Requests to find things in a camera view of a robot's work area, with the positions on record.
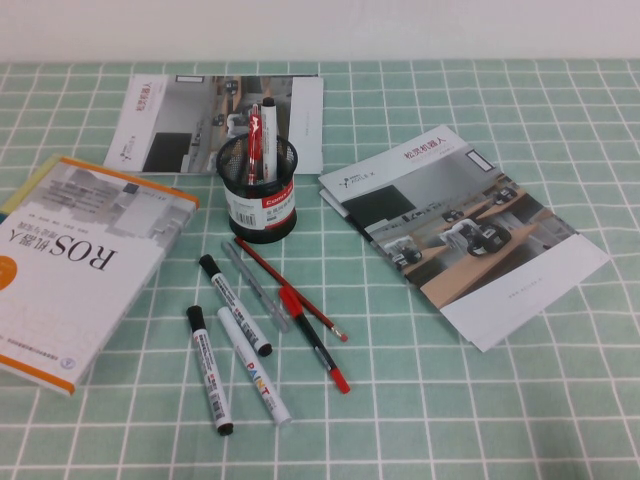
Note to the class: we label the white marker with brown label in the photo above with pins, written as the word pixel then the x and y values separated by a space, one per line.
pixel 270 130

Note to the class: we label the black mesh pen holder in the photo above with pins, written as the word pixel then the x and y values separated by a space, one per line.
pixel 260 212

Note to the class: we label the clear grey pen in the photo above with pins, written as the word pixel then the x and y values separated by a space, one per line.
pixel 255 285

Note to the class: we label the black pen with red cap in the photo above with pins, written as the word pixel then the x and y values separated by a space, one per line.
pixel 315 340

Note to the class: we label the red click pen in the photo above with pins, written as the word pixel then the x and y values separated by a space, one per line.
pixel 254 140

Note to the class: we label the AgileX robot brochure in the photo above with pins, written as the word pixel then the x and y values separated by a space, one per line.
pixel 329 196
pixel 450 225

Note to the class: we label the red pencil with eraser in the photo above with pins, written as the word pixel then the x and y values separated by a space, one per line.
pixel 260 260

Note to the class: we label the white marker with black caps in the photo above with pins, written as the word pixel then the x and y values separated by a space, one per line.
pixel 207 365
pixel 232 300

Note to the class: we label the white paint marker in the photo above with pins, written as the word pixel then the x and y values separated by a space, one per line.
pixel 255 370

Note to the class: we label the open robot brochure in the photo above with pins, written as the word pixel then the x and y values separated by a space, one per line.
pixel 170 120

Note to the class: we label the white orange ROS book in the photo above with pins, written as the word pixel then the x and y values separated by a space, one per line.
pixel 75 280

